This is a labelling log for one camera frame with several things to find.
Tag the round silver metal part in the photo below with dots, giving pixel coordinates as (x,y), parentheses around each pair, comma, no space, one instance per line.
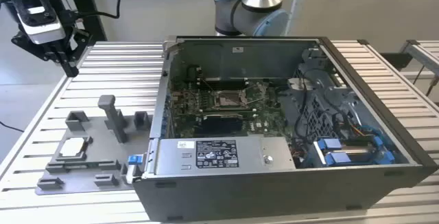
(297,84)

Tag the blue disk carrier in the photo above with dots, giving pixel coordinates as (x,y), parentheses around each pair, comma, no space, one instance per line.
(337,157)
(331,144)

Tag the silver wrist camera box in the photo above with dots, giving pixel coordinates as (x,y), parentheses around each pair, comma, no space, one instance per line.
(40,32)

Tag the black RAM slot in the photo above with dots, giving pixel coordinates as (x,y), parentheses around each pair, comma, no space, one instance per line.
(229,110)

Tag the black open PC case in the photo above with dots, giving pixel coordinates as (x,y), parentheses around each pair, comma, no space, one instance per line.
(240,198)

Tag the slatted metal side table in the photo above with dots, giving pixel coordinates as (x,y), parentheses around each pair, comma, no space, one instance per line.
(423,52)

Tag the green motherboard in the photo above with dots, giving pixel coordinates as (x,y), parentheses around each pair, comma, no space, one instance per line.
(268,125)

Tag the silver CPU plate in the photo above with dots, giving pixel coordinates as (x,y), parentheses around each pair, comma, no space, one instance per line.
(72,147)

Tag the thin metal locking lever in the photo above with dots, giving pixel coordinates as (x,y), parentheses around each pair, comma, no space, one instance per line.
(256,98)

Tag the blue case latch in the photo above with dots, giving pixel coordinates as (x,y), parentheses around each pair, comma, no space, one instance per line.
(133,159)

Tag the silver power supply unit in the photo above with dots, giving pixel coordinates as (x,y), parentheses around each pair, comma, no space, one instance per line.
(171,157)

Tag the grey parts rack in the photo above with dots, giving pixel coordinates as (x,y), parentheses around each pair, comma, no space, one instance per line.
(103,183)

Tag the white case sticker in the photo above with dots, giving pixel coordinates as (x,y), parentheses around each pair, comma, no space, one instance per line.
(237,49)

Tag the black upright frame post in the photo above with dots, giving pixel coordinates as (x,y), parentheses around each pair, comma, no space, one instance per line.
(87,0)

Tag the CPU socket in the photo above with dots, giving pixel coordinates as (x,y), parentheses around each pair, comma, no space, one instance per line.
(228,101)

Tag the black expansion card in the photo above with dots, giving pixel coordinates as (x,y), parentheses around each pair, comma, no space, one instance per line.
(219,127)

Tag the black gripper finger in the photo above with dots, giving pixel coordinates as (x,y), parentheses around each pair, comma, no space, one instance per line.
(24,40)
(81,40)

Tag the black box under table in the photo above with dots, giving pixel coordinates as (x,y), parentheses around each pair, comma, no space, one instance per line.
(395,60)

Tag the grey metal drive cage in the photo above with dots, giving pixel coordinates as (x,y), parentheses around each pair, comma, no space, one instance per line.
(319,116)

